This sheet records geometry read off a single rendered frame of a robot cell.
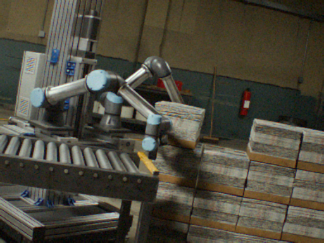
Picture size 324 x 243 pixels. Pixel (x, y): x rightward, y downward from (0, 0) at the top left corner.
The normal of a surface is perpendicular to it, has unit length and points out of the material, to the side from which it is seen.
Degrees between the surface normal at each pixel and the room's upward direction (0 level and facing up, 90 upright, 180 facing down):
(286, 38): 90
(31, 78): 90
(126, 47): 90
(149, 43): 90
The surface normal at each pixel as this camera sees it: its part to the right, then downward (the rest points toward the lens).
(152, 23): 0.21, 0.14
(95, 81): -0.28, 0.00
